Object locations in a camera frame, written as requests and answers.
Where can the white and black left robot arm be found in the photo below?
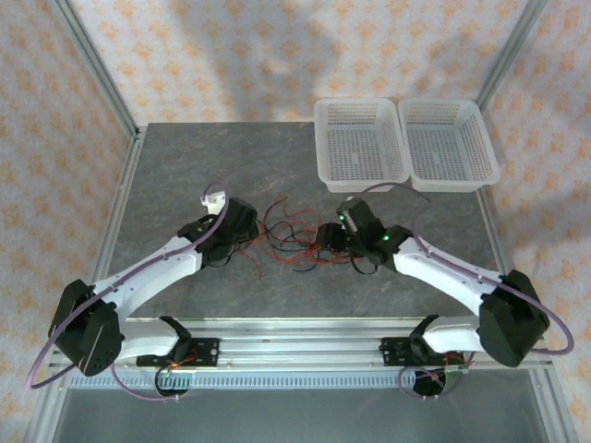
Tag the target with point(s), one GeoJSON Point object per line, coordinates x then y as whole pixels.
{"type": "Point", "coordinates": [157, 265]}

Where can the aluminium frame post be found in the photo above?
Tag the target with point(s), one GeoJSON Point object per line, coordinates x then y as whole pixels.
{"type": "Point", "coordinates": [508, 51]}
{"type": "Point", "coordinates": [99, 74]}

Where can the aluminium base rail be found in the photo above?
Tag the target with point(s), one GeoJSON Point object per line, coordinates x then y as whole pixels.
{"type": "Point", "coordinates": [295, 343]}

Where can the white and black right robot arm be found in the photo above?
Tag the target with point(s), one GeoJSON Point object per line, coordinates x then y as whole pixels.
{"type": "Point", "coordinates": [438, 272]}

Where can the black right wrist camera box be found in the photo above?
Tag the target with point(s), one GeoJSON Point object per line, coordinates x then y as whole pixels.
{"type": "Point", "coordinates": [331, 237]}

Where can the white perforated plastic basket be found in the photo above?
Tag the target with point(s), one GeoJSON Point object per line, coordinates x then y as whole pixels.
{"type": "Point", "coordinates": [490, 152]}
{"type": "Point", "coordinates": [323, 138]}

